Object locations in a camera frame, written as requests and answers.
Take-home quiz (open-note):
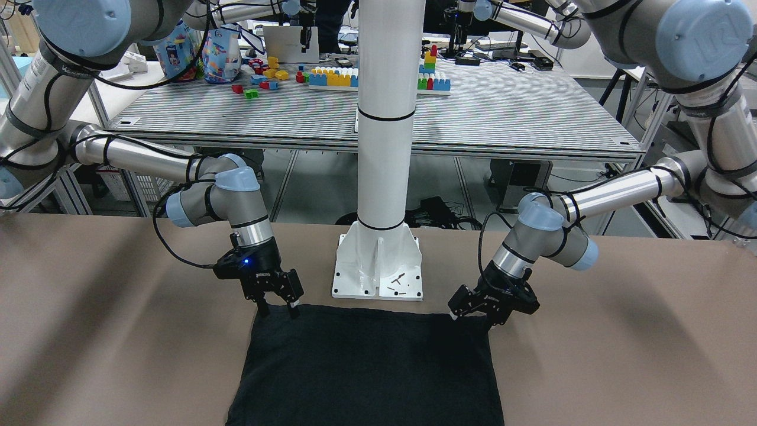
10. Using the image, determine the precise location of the toy brick row on plate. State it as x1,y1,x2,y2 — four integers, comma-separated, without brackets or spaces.
306,67,359,90

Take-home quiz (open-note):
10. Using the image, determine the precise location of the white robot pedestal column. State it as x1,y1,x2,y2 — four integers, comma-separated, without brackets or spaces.
331,1,425,301

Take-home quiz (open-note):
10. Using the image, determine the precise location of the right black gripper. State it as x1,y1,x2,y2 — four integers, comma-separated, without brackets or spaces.
213,234,305,319

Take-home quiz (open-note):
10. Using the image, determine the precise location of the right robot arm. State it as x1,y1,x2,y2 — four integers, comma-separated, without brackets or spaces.
2,1,305,317

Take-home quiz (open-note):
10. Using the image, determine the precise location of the colourful toy brick bag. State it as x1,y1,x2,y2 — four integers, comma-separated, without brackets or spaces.
201,24,241,85

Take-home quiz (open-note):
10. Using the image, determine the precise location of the striped metal side table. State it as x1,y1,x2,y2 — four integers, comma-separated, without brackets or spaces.
108,60,644,163

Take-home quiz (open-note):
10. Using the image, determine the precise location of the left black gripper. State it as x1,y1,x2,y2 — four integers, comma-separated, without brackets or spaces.
447,261,540,331

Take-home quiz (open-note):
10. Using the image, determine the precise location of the dark garment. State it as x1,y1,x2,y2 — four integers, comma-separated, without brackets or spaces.
225,305,504,425

